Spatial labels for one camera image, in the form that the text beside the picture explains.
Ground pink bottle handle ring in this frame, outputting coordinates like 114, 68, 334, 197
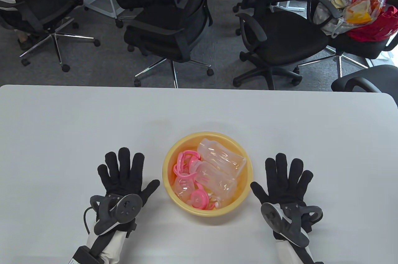
176, 151, 201, 169
173, 164, 197, 180

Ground black cable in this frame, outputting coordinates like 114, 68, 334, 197
83, 207, 94, 234

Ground person's right hand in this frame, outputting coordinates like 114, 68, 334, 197
250, 153, 314, 206

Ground person's right forearm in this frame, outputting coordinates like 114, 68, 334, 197
275, 239, 313, 264

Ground clear orange plastic bag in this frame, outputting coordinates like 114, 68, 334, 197
342, 0, 387, 25

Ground beige fabric bag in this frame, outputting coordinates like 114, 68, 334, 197
313, 0, 355, 39

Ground clear plastic baby bottle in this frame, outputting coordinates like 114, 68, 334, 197
197, 139, 247, 181
188, 160, 239, 201

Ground white and black controller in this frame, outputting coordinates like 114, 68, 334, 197
90, 194, 143, 236
260, 203, 323, 248

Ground person's left hand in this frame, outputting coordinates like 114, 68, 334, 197
97, 148, 161, 209

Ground black forearm battery box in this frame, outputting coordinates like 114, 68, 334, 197
70, 245, 104, 264

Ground person's left forearm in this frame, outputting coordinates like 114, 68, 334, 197
86, 224, 125, 264

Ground yellow plastic basin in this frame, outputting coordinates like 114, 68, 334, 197
162, 132, 253, 217

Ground red bag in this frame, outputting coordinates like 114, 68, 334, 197
347, 0, 398, 42

